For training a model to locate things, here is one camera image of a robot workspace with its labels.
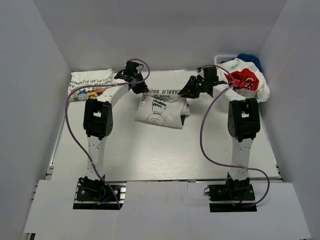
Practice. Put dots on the blue t-shirt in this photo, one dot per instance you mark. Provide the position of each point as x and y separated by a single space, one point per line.
251 58

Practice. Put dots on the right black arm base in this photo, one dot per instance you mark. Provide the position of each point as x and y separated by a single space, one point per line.
234 196

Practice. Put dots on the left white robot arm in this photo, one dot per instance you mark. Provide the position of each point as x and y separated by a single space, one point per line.
98 113

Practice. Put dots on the white plastic basket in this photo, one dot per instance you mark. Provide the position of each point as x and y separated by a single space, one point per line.
222 58

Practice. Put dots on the white green raglan t-shirt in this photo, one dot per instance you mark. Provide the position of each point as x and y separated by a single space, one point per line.
163 107

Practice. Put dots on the folded white cartoon t-shirt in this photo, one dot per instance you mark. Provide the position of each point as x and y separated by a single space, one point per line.
89 84

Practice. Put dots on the white red print t-shirt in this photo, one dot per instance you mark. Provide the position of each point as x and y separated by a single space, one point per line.
245 80

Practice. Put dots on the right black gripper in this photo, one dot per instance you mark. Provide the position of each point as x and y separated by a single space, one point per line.
188 90

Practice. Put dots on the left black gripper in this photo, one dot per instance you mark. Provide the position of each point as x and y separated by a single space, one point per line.
142 87

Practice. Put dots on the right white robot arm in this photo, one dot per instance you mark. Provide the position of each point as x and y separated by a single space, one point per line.
243 119

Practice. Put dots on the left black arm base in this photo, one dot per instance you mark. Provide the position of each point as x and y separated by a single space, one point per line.
96 195

